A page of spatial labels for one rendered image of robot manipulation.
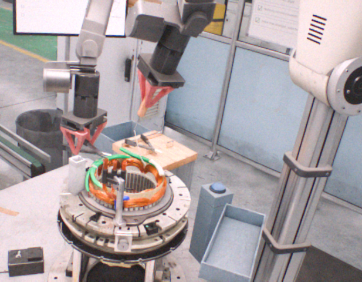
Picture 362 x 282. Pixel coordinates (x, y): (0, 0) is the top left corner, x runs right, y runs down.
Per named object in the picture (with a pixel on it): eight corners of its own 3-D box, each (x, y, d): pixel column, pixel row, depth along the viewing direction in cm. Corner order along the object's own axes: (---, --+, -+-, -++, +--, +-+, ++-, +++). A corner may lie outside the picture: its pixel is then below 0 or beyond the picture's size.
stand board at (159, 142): (111, 149, 128) (112, 143, 127) (154, 136, 141) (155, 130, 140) (155, 177, 117) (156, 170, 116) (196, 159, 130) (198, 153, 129)
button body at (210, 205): (200, 265, 123) (215, 197, 112) (188, 251, 128) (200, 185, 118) (218, 258, 127) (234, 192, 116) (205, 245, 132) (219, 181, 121)
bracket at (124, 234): (114, 245, 87) (115, 227, 85) (131, 246, 87) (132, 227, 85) (114, 251, 85) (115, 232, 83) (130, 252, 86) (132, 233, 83)
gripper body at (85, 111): (60, 123, 93) (61, 93, 90) (86, 110, 102) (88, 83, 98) (82, 131, 91) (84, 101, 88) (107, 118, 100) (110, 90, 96)
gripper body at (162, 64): (157, 89, 79) (171, 57, 74) (135, 59, 84) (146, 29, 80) (183, 89, 83) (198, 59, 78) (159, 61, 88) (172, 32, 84)
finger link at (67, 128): (58, 153, 97) (59, 118, 92) (77, 142, 103) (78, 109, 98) (80, 162, 95) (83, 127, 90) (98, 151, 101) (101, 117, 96)
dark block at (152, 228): (143, 230, 88) (144, 222, 87) (152, 227, 89) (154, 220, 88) (148, 235, 86) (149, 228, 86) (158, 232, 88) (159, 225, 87)
